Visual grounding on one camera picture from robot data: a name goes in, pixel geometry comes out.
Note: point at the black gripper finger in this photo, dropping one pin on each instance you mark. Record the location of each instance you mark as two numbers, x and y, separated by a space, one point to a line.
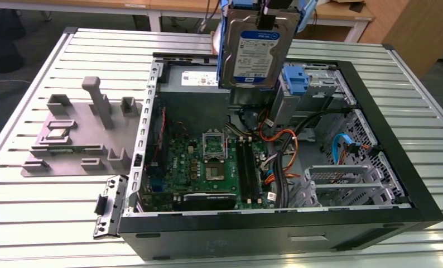
267 21

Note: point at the hard disk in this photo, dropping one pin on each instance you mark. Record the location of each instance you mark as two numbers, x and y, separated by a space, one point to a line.
254 56

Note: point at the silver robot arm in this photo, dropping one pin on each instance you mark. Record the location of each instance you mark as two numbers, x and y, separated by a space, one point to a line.
312 5

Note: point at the metal disk bay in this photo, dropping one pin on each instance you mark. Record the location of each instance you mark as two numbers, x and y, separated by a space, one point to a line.
336 167

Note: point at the blue drive bay latch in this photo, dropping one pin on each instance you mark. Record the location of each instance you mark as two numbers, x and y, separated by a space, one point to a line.
298 82

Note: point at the metal optical drive cage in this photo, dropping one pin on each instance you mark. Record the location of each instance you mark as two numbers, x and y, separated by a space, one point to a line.
318 97

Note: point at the grey power supply unit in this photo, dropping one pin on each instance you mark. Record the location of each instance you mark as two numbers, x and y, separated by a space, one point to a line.
191 111

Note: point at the brown wooden cabinet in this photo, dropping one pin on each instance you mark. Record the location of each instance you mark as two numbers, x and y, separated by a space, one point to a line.
422 28

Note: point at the black RAM slot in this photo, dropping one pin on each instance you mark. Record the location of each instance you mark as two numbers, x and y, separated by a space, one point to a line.
243 167

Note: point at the CPU socket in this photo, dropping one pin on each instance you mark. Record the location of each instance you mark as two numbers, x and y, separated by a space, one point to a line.
219 171

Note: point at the green motherboard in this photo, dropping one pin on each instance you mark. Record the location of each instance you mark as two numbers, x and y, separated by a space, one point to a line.
183 164

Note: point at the grey parts rack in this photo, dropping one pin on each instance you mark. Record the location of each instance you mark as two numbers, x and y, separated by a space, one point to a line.
91 134

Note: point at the black graphics card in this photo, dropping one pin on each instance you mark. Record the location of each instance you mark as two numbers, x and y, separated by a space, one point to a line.
206 199

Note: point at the silver CPU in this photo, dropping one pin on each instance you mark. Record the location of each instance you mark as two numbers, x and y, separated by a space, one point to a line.
58 135

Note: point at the green RAM stick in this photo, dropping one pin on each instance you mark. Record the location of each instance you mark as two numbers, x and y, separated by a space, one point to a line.
67 151

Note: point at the black office chair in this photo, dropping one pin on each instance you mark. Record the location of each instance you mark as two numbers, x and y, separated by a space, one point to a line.
5 56

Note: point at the black open PC case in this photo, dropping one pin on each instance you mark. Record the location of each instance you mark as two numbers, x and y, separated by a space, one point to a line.
243 237

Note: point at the grey expansion card retainer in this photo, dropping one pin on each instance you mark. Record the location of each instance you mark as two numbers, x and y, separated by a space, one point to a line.
111 212

